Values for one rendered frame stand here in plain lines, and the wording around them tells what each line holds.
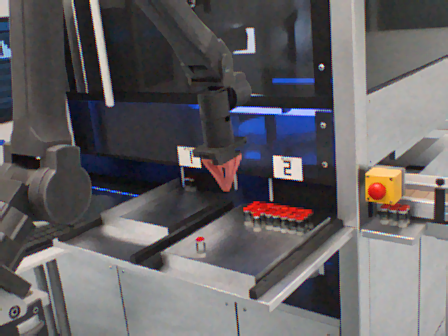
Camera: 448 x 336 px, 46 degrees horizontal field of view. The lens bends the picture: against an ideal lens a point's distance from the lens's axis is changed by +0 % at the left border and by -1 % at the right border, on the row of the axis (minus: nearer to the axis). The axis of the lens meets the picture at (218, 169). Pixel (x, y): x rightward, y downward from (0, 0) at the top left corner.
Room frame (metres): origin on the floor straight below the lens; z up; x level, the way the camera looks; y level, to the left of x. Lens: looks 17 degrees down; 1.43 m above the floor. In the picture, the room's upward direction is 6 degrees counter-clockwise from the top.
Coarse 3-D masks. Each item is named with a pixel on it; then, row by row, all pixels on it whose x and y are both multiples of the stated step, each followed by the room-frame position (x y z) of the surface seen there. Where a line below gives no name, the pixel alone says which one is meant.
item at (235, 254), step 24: (240, 216) 1.36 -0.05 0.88; (192, 240) 1.20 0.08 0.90; (216, 240) 1.22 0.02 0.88; (240, 240) 1.21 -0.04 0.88; (264, 240) 1.19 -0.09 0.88; (288, 240) 1.18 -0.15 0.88; (168, 264) 1.11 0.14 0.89; (192, 264) 1.06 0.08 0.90; (216, 264) 1.09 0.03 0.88; (240, 264) 1.08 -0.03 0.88; (264, 264) 1.07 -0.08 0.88
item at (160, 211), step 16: (160, 192) 1.61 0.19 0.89; (176, 192) 1.63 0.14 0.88; (192, 192) 1.61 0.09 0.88; (208, 192) 1.60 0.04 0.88; (240, 192) 1.51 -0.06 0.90; (112, 208) 1.45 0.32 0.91; (128, 208) 1.50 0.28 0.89; (144, 208) 1.51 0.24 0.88; (160, 208) 1.49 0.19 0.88; (176, 208) 1.48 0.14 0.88; (192, 208) 1.47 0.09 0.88; (208, 208) 1.39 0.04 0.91; (112, 224) 1.39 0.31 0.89; (128, 224) 1.35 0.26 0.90; (144, 224) 1.31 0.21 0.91; (160, 224) 1.37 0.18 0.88; (176, 224) 1.28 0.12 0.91
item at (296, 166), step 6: (276, 156) 1.35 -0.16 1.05; (276, 162) 1.35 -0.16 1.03; (282, 162) 1.33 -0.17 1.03; (294, 162) 1.31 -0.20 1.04; (300, 162) 1.30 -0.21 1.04; (276, 168) 1.35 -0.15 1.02; (282, 168) 1.34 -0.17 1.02; (294, 168) 1.31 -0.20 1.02; (300, 168) 1.30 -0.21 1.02; (276, 174) 1.35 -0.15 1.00; (282, 174) 1.34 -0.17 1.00; (294, 174) 1.31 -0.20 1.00; (300, 174) 1.30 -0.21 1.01; (300, 180) 1.30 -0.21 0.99
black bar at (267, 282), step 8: (336, 224) 1.21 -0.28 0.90; (320, 232) 1.17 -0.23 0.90; (328, 232) 1.17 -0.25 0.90; (312, 240) 1.13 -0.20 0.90; (320, 240) 1.14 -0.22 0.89; (304, 248) 1.09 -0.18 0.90; (312, 248) 1.11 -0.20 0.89; (296, 256) 1.05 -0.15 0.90; (304, 256) 1.08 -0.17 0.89; (280, 264) 1.02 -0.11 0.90; (288, 264) 1.02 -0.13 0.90; (296, 264) 1.05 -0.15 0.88; (272, 272) 0.99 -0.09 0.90; (280, 272) 0.99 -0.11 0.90; (288, 272) 1.02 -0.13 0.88; (264, 280) 0.97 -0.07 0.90; (272, 280) 0.97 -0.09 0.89; (256, 288) 0.93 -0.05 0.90; (264, 288) 0.94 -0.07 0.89; (256, 296) 0.92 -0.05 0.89
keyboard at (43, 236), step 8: (56, 224) 1.59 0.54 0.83; (64, 224) 1.60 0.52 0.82; (72, 224) 1.57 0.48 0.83; (40, 232) 1.54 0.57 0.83; (48, 232) 1.52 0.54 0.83; (56, 232) 1.52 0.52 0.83; (32, 240) 1.48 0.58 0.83; (40, 240) 1.47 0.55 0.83; (48, 240) 1.47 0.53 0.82; (32, 248) 1.43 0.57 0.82; (40, 248) 1.44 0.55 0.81
